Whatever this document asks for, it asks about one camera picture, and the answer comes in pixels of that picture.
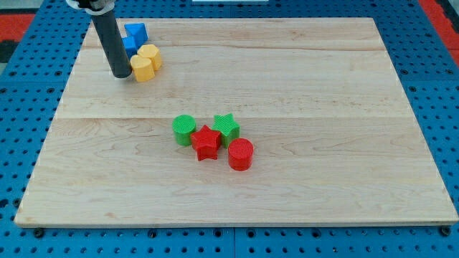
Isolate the green star block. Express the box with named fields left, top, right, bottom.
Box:
left=212, top=113, right=240, bottom=148

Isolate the yellow hexagon block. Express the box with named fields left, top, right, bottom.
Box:
left=137, top=44, right=163, bottom=71

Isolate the wooden board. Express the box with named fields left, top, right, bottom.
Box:
left=14, top=18, right=458, bottom=229

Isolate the red star block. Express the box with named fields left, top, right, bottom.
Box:
left=190, top=125, right=221, bottom=161

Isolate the red cylinder block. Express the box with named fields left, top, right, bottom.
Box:
left=227, top=138, right=254, bottom=171

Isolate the blue triangle block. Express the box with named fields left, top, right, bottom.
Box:
left=124, top=23, right=148, bottom=47

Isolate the blue cube block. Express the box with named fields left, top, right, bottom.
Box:
left=122, top=36, right=138, bottom=59

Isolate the yellow cylinder block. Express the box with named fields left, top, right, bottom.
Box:
left=130, top=54, right=155, bottom=82

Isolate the green cylinder block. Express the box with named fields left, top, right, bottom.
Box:
left=172, top=114, right=197, bottom=146

